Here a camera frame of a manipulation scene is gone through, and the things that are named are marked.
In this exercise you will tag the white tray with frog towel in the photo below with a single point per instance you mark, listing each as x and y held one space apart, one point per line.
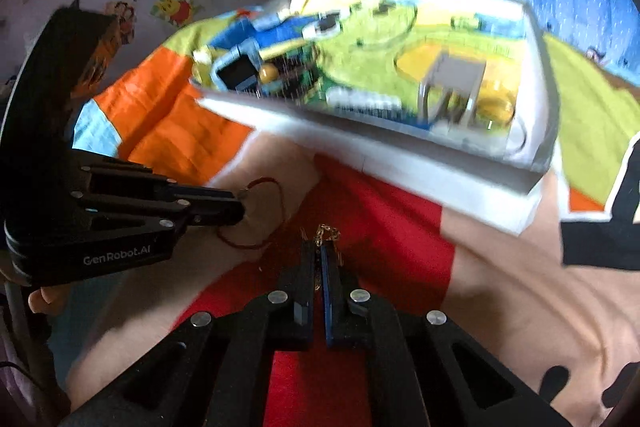
491 171

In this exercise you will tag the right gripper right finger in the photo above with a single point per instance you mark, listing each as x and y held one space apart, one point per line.
422 370

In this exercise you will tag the beige plastic hair clip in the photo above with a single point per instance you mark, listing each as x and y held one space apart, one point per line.
450 89

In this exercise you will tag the bangle with yellow bead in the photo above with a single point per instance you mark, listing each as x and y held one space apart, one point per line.
268 73

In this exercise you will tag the family cartoon poster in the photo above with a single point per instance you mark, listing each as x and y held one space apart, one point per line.
126 15

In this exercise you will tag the light blue smart watch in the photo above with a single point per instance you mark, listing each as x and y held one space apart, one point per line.
238 70

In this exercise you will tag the colourful cartoon bed cover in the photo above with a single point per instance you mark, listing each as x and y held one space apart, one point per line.
513 295

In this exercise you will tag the person's hand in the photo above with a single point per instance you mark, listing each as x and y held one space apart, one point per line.
50 300

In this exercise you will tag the yellow bear poster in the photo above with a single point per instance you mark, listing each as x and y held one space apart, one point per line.
178 13

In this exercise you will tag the white hair clip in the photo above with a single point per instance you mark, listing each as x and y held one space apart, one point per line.
363 101

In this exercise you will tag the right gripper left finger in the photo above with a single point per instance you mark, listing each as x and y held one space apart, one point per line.
212 371

